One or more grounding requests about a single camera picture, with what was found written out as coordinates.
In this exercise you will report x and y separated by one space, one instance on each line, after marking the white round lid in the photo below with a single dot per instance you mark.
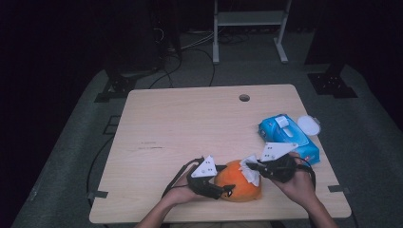
309 125

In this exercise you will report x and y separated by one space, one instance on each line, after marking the black stand base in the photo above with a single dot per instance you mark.
118 85
331 84

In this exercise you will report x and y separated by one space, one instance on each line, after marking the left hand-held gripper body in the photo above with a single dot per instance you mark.
204 185

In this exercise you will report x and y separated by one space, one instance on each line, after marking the blue wet wipes pack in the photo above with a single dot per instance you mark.
278 133

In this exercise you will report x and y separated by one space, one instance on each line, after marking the white wet wipe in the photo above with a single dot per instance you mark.
250 172

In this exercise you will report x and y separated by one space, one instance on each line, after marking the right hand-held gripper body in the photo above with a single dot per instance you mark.
280 167

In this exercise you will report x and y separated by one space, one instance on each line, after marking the grey tape strip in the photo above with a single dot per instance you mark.
339 189
98 194

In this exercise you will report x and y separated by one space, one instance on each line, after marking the person's left hand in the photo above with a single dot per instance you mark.
180 193

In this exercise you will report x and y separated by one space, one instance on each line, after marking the orange plush toy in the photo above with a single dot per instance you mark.
236 185

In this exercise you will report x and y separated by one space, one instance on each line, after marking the white metal stand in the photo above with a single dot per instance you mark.
250 18

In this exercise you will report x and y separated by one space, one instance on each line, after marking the person's right hand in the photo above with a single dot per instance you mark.
297 186

